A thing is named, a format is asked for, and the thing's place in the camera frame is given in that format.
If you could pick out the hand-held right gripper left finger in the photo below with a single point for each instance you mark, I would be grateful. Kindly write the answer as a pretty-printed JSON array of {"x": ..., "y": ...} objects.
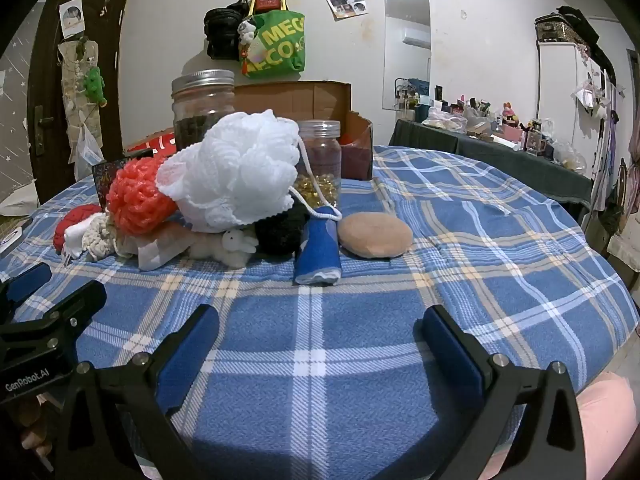
[{"x": 192, "y": 355}]

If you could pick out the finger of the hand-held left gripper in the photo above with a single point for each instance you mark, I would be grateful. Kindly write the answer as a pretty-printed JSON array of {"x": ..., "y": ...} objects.
[
  {"x": 30, "y": 280},
  {"x": 75, "y": 310}
]

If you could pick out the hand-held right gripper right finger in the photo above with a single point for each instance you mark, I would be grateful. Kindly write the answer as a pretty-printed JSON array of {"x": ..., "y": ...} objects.
[{"x": 452, "y": 355}]

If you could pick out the cream crochet scrunchie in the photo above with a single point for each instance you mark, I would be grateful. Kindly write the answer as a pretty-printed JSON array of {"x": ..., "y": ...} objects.
[{"x": 98, "y": 240}]

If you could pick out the dark red yarn scrunchie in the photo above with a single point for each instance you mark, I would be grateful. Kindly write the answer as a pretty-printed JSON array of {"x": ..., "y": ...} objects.
[{"x": 75, "y": 217}]

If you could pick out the white gauze cloth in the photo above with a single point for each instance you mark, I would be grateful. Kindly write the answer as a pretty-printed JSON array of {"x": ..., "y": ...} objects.
[{"x": 160, "y": 251}]

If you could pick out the white plush bunny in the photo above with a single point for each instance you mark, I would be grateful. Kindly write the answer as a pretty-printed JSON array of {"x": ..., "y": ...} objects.
[{"x": 225, "y": 251}]

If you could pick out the coral crochet scrunchie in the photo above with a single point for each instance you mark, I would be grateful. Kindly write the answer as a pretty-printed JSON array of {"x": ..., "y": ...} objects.
[{"x": 140, "y": 195}]

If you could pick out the tan round puff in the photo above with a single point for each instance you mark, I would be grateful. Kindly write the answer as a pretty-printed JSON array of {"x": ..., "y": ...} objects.
[{"x": 372, "y": 235}]

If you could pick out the black fuzzy pom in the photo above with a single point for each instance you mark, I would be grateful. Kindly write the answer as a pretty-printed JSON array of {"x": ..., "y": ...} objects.
[{"x": 277, "y": 232}]

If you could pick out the white mesh bath pouf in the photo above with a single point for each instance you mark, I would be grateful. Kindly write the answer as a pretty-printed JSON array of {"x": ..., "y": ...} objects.
[{"x": 235, "y": 170}]

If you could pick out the cardboard box red lining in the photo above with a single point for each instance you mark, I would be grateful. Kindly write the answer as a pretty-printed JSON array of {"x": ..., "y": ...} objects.
[{"x": 300, "y": 97}]

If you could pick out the person's left hand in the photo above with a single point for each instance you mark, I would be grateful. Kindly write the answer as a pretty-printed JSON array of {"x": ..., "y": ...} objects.
[{"x": 36, "y": 442}]

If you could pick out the white round-button device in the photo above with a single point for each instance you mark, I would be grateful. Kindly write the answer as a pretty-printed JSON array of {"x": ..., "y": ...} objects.
[{"x": 10, "y": 242}]

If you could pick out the blue plaid blanket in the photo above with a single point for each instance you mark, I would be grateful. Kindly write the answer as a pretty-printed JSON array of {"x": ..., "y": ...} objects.
[{"x": 350, "y": 335}]

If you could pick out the floral black tin box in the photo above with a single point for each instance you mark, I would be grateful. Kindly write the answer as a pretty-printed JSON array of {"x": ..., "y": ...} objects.
[{"x": 106, "y": 175}]

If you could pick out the hanging clear plastic bags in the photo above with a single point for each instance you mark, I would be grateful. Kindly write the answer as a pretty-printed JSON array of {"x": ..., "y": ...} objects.
[{"x": 82, "y": 145}]

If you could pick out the pink cloth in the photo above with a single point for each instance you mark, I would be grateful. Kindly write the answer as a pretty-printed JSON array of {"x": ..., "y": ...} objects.
[{"x": 607, "y": 410}]

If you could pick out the dark brown door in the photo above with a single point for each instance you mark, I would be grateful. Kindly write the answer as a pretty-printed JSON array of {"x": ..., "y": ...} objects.
[{"x": 45, "y": 85}]

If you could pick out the table with dark cloth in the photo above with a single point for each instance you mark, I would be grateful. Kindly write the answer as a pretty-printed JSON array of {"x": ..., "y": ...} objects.
[{"x": 500, "y": 160}]

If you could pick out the green plush toy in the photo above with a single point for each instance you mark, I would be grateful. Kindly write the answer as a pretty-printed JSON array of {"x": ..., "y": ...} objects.
[{"x": 94, "y": 85}]

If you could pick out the small jar with gold beads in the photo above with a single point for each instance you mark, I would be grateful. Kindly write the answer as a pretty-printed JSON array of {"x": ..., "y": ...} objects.
[{"x": 322, "y": 160}]

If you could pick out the large glass jar metal lid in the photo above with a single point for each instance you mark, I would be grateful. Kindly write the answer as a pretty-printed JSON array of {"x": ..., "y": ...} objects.
[{"x": 200, "y": 110}]

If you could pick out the cluttered side table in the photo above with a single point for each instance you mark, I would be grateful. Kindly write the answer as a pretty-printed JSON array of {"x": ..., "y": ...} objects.
[{"x": 475, "y": 115}]

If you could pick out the pink-haired doll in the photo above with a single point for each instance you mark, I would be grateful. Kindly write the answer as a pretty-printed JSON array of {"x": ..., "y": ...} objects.
[{"x": 512, "y": 115}]

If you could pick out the pink curtain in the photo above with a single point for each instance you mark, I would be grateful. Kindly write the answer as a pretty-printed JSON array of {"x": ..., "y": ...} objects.
[{"x": 635, "y": 160}]

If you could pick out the small picture on door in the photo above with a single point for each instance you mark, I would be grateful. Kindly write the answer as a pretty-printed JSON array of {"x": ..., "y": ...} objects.
[{"x": 71, "y": 16}]

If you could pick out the white wardrobe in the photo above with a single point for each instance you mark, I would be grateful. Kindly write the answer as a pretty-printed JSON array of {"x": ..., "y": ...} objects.
[{"x": 560, "y": 85}]

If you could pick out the black hanging bag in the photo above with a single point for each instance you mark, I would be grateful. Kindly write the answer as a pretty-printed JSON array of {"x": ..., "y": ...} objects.
[{"x": 220, "y": 30}]

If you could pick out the green tote bag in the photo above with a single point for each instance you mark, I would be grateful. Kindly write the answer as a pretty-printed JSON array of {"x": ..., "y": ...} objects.
[{"x": 280, "y": 40}]

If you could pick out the black bag on wardrobe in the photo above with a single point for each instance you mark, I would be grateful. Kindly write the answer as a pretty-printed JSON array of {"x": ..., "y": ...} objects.
[{"x": 565, "y": 25}]

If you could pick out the wall mirror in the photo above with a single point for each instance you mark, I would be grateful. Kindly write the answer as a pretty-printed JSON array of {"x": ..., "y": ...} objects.
[{"x": 406, "y": 45}]

